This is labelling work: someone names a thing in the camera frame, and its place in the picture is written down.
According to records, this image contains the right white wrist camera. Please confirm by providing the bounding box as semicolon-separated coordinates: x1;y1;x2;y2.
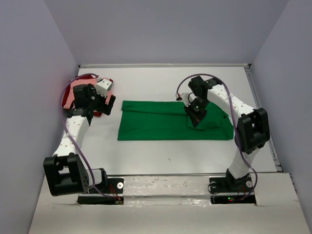
175;93;194;107

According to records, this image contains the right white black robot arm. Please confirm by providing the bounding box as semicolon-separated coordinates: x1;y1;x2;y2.
176;74;270;195

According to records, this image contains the aluminium table frame rail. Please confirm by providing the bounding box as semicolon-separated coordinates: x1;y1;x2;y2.
78;63;252;69

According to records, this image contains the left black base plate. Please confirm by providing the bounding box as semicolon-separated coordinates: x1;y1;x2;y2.
77;176;124;205

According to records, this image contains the green t shirt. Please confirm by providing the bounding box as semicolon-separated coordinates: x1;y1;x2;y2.
117;100;234;141

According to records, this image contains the dark red folded t shirt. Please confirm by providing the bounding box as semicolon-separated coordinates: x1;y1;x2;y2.
61;75;114;117

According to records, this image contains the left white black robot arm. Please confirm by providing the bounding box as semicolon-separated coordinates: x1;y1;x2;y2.
43;79;116;196

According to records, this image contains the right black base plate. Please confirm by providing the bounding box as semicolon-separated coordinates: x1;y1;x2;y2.
207;175;256;205

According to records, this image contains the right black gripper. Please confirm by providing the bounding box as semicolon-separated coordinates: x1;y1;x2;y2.
183;97;210;128

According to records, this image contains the white foam front board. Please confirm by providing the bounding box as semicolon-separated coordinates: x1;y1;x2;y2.
30;174;309;234

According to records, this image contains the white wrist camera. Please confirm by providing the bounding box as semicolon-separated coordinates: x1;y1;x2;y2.
175;93;194;107
95;78;113;97

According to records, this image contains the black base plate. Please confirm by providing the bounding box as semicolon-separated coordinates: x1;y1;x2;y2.
77;176;124;205
207;175;256;205

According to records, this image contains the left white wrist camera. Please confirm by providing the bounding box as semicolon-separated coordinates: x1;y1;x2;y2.
95;78;113;97

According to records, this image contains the pink folded t shirt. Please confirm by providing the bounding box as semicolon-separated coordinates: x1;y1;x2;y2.
62;75;116;115

